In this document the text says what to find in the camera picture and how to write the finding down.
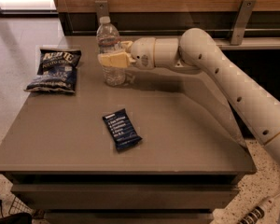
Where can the dark blue snack bar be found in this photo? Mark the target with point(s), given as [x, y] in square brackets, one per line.
[121, 129]

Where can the blue potato chips bag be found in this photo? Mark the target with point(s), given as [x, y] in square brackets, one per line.
[57, 71]

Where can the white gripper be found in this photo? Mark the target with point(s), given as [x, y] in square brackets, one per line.
[142, 52]

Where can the black wire basket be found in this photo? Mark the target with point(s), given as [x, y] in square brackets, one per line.
[17, 214]

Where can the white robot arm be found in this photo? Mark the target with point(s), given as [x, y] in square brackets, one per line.
[196, 50]

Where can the clear plastic water bottle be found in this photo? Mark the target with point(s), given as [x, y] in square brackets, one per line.
[108, 41]

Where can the right metal bracket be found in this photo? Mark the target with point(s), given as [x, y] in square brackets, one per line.
[242, 18]

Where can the metal rail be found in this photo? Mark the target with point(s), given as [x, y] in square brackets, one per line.
[220, 32]

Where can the left metal bracket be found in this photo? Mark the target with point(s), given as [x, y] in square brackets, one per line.
[102, 13]

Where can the grey table with drawers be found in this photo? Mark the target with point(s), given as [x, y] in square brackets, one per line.
[161, 149]

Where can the white power strip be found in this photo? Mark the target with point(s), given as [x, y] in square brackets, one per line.
[259, 211]

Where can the metal bracket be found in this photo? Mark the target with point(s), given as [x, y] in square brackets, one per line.
[102, 13]
[242, 18]

